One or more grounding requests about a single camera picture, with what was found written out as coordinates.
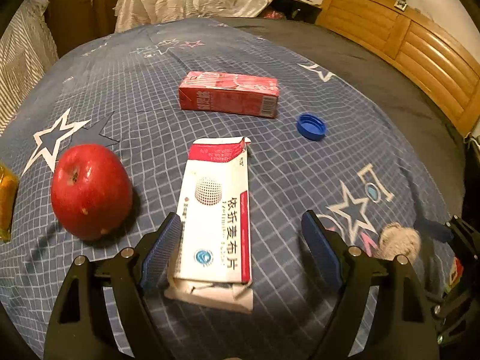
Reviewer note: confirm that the striped grey white cloth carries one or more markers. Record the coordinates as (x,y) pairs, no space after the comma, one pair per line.
(22,56)

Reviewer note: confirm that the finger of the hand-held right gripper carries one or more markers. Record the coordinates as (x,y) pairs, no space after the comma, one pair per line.
(435,229)
(452,307)

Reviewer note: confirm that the red green printed item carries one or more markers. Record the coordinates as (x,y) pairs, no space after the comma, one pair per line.
(455,273)

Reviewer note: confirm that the white red medicine box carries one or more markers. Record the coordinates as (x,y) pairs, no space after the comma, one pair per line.
(213,213)

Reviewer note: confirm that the blue star checked bedsheet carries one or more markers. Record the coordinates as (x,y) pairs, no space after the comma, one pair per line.
(112,82)

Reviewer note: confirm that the grey tissue ball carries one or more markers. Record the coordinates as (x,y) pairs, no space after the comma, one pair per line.
(397,240)

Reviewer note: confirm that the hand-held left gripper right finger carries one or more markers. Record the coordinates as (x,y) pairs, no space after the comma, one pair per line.
(322,247)

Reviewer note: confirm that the blue bottle cap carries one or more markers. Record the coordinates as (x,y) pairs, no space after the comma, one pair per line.
(311,127)

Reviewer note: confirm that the red apple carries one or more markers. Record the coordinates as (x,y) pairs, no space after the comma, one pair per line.
(92,191)

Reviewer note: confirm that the yellow snack packet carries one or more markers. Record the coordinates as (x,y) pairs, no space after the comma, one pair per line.
(7,202)

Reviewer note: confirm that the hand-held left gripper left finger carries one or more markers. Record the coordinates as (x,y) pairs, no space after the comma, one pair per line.
(161,251)

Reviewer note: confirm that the red drink carton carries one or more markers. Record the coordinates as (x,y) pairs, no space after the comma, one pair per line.
(228,93)

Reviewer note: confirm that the dark bedside table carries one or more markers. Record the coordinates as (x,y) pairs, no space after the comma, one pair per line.
(300,9)

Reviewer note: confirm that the light wooden headboard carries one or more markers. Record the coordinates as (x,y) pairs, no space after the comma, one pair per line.
(412,45)

